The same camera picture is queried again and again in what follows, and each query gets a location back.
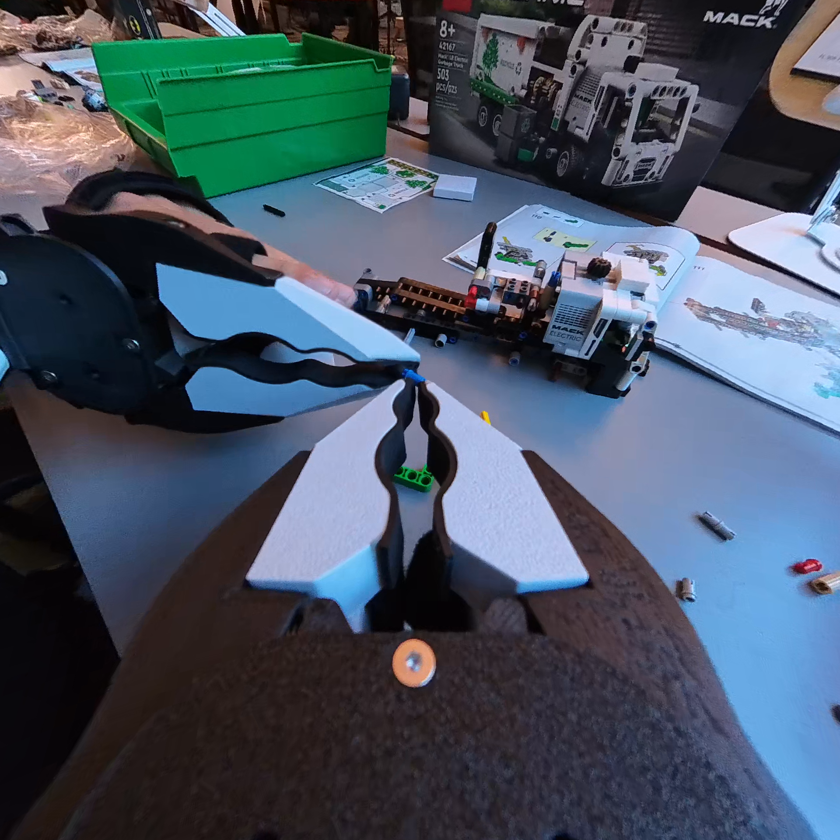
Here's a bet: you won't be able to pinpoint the paper leaflet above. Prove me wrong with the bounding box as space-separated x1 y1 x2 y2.
20 47 102 89

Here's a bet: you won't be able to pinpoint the person's left hand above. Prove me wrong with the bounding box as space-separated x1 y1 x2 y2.
66 169 361 311

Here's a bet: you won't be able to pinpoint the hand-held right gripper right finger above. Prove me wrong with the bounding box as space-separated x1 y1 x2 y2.
417 381 590 595

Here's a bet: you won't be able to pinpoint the open instruction booklet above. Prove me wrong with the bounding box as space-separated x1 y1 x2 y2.
443 203 840 434

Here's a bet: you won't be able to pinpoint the printed instruction sheet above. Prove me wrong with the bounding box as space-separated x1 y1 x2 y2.
791 26 840 83

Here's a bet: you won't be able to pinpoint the black box yellow emblem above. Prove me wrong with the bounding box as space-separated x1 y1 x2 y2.
108 0 163 42

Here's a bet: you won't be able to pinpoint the green white sticker sheet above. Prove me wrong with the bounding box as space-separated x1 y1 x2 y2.
314 157 439 213

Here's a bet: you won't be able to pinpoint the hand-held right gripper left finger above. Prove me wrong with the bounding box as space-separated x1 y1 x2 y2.
246 378 416 634

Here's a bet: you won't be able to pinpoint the green plastic bin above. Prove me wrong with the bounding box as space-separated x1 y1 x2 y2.
92 33 395 199

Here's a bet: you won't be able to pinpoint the dark lego set box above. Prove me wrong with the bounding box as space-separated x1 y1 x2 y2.
428 0 815 223

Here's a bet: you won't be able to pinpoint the white black lego truck model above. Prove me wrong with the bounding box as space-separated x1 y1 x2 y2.
354 222 659 399

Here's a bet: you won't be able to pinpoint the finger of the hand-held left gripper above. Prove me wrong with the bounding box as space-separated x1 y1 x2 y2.
156 262 422 389
184 364 404 419

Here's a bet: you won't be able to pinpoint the clear plastic bags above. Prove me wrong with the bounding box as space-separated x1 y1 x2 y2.
0 10 142 198

